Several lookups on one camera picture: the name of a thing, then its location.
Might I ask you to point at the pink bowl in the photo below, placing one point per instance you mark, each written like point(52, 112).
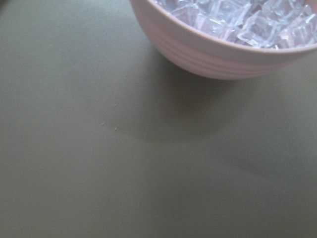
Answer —
point(207, 56)

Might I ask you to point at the clear ice cubes pile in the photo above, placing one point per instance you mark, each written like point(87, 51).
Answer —
point(276, 24)

